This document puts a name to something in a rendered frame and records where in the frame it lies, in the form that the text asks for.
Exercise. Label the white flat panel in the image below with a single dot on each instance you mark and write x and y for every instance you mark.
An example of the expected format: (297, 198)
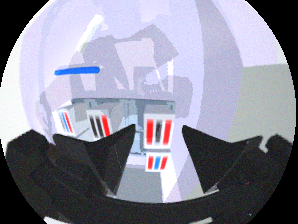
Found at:
(266, 104)

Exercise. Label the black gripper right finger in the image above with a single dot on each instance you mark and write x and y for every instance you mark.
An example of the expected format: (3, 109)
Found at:
(213, 157)

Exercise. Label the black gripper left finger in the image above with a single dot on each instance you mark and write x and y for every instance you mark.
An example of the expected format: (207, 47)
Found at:
(106, 157)

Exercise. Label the blue rod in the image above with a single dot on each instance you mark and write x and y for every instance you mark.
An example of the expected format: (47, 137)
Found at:
(69, 71)

